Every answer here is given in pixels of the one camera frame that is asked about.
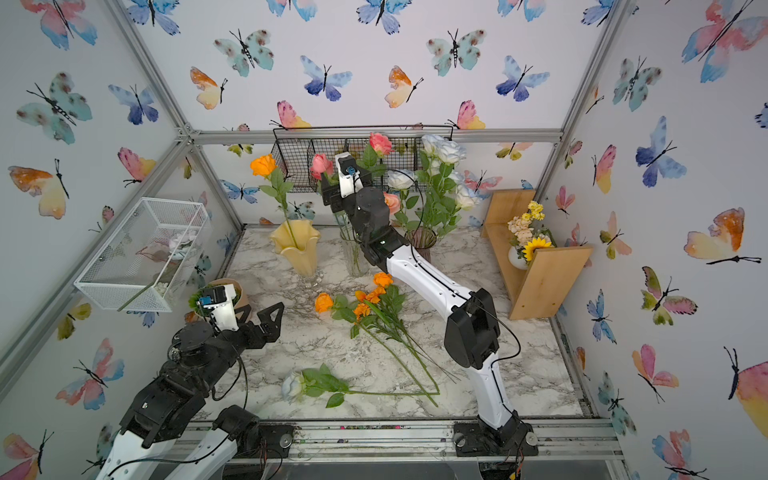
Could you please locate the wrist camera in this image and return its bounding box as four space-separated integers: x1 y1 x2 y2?
197 284 238 331
334 152 362 199

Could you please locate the white mesh wall basket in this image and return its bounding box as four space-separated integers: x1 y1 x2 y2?
74 197 210 313

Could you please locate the wooden corner shelf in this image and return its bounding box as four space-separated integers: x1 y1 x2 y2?
482 189 593 320

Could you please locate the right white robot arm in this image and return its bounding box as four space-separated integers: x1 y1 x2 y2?
321 153 539 458

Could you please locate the yellow wavy glass vase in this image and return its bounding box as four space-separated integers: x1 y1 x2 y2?
269 219 321 278

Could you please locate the orange marigold sprig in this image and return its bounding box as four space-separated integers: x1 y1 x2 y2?
354 302 371 320
365 286 387 304

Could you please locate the pink rose small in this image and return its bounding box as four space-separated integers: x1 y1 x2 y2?
309 153 349 253

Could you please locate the clear ribbed glass vase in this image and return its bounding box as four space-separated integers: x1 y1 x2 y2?
340 226 369 277

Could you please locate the purple ribbed glass vase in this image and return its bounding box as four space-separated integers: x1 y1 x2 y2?
406 226 438 262

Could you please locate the pink rose pile top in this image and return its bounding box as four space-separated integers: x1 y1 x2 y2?
384 193 401 216

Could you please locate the green succulent in pink pot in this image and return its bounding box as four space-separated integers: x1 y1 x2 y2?
184 278 249 323

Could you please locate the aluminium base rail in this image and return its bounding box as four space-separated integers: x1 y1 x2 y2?
257 417 624 463

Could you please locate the black wire wall basket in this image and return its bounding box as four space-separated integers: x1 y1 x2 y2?
271 123 456 193

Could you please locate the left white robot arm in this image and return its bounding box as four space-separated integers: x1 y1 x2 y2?
98 302 294 479

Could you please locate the sunflower bouquet in white vase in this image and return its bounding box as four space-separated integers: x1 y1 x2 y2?
507 201 557 270

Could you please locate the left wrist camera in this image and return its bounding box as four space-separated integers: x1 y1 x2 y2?
197 284 238 331

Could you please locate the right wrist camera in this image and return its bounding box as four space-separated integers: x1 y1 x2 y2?
334 152 362 199

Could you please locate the orange rose pile top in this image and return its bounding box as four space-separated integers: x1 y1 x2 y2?
366 273 458 385

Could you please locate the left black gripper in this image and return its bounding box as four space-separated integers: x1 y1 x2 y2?
195 300 283 392

